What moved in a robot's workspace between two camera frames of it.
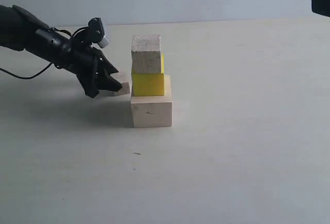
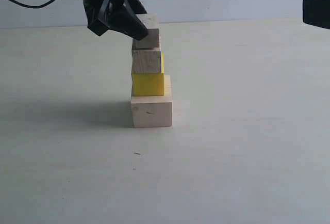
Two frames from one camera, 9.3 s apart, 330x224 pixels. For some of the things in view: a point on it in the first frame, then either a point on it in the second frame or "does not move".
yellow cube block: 149,84 does not move
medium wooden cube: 146,53 does not move
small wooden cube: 123,78 to 152,41
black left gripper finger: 105,82 to 124,18
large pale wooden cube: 153,111 does not move
